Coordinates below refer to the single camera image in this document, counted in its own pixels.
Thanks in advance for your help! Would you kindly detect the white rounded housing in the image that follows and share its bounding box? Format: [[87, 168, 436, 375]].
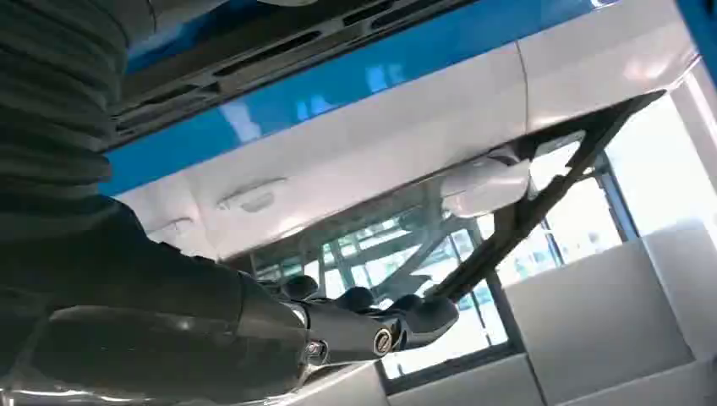
[[439, 156, 532, 221]]

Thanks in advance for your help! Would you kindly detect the white partition board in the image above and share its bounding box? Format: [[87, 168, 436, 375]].
[[502, 239, 697, 406], [641, 221, 717, 363]]

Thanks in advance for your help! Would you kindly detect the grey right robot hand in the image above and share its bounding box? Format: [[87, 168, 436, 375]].
[[0, 197, 462, 406]]

